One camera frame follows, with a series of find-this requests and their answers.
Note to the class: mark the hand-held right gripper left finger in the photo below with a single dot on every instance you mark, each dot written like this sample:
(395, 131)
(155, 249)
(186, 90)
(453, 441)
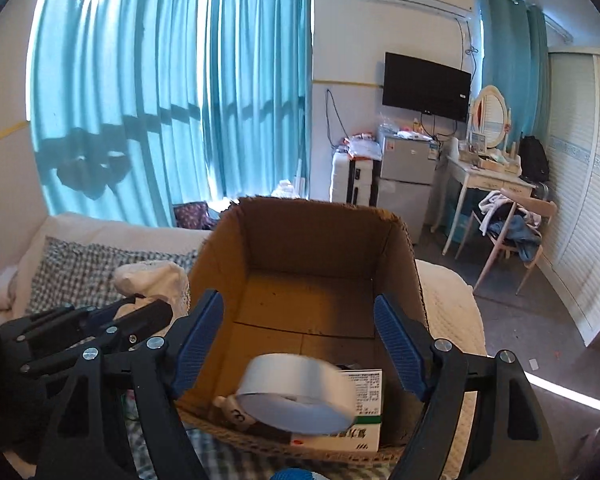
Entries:
(200, 342)

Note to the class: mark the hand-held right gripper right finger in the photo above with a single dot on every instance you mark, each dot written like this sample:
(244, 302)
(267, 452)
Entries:
(400, 355)

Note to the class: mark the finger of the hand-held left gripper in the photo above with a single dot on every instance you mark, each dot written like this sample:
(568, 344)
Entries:
(55, 325)
(147, 317)

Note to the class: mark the white plush toy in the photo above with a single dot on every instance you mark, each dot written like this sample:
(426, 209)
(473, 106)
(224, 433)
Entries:
(152, 280)

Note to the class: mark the grey tape roll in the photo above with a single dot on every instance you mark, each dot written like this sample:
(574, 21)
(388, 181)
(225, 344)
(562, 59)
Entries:
(295, 385)

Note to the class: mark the brown cardboard box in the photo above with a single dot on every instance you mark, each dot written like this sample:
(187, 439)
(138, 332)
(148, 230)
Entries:
(305, 240)

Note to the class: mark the green checked blanket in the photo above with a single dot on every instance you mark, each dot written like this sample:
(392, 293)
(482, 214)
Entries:
(70, 275)

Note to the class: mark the white pillow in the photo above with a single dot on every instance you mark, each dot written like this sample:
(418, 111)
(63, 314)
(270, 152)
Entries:
(5, 285)

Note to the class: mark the white and green medicine box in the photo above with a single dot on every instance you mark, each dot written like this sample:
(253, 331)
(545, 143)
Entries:
(365, 410)

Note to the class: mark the small beige figure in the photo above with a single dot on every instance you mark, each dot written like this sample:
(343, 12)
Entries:
(227, 407)

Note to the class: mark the dark floral bag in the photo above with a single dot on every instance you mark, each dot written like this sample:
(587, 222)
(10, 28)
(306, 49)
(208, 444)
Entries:
(192, 215)

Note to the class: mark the teal storage bin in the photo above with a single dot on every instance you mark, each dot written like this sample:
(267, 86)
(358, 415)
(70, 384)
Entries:
(461, 227)

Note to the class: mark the blue ball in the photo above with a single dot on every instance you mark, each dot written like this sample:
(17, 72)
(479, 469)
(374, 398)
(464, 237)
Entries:
(291, 475)

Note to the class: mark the clothes heap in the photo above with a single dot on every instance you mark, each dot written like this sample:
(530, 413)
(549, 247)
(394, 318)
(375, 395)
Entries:
(517, 230)

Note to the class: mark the silver mini fridge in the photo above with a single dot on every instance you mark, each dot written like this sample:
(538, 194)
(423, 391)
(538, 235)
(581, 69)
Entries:
(405, 175)

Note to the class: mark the white suitcase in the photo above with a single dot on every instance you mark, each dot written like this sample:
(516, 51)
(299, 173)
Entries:
(342, 180)

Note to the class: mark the white dressing table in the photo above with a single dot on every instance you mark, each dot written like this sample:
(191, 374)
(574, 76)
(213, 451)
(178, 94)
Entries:
(470, 170)

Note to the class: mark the wooden chair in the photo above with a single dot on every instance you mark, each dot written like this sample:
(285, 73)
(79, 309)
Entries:
(535, 207)

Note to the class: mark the pile of packets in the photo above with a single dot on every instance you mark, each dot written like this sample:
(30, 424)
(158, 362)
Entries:
(360, 147)

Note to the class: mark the wide teal curtain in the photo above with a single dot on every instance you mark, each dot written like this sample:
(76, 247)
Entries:
(120, 85)

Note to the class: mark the black backpack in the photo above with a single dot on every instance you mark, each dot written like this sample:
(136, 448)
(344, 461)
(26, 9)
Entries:
(532, 157)

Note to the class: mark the white louvred wardrobe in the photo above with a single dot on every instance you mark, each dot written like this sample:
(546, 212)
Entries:
(580, 185)

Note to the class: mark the oval white-framed mirror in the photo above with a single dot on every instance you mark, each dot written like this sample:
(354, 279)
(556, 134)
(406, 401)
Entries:
(490, 115)

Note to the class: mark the narrow teal curtain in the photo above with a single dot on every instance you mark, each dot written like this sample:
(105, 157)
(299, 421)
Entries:
(510, 60)

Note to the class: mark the black wall television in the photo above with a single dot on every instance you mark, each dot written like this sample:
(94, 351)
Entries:
(425, 85)

